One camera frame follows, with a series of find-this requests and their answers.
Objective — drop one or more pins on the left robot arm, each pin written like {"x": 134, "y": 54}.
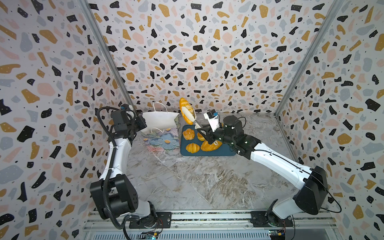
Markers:
{"x": 114, "y": 195}

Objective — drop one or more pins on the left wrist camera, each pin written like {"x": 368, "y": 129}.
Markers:
{"x": 127, "y": 108}

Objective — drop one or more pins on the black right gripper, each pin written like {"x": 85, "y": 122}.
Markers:
{"x": 210, "y": 135}

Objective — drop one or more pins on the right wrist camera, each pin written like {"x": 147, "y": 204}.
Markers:
{"x": 213, "y": 118}

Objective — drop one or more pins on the knotted flower bread roll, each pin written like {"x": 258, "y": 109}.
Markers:
{"x": 189, "y": 134}

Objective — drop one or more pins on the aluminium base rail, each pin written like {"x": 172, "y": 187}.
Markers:
{"x": 217, "y": 225}

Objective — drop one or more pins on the large sesame oval loaf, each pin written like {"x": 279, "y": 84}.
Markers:
{"x": 206, "y": 147}

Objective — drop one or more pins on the metal tongs with white tips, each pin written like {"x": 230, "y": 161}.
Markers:
{"x": 191, "y": 117}

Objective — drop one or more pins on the small round bun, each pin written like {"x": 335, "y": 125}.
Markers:
{"x": 200, "y": 137}

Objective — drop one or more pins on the ridged long bread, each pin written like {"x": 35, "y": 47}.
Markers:
{"x": 184, "y": 103}

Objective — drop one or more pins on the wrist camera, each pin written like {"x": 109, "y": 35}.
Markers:
{"x": 213, "y": 118}
{"x": 127, "y": 108}

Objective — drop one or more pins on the striped croissant bread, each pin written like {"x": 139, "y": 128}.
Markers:
{"x": 192, "y": 148}

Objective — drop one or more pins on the teal plastic tray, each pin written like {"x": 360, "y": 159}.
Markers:
{"x": 223, "y": 151}

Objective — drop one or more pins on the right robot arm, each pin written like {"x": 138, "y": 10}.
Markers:
{"x": 311, "y": 183}

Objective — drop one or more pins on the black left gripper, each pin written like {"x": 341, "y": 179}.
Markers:
{"x": 139, "y": 119}

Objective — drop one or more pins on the floral paper bag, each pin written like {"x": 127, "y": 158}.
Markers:
{"x": 162, "y": 131}

